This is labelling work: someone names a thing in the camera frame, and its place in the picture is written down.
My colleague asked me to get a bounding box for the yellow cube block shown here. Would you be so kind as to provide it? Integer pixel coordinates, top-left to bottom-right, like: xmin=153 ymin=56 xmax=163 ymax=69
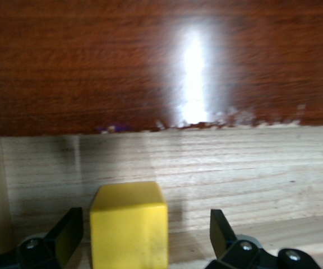
xmin=90 ymin=181 xmax=168 ymax=269

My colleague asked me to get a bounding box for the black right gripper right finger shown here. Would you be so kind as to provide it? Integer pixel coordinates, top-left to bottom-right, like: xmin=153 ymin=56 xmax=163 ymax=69
xmin=206 ymin=209 xmax=263 ymax=269

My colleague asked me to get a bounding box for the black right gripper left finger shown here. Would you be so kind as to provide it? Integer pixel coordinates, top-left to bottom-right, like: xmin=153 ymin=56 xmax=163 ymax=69
xmin=17 ymin=207 xmax=84 ymax=269

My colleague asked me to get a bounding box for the dark brown wooden drawer cabinet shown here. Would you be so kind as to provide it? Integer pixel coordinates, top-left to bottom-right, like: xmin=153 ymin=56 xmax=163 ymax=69
xmin=0 ymin=0 xmax=323 ymax=138

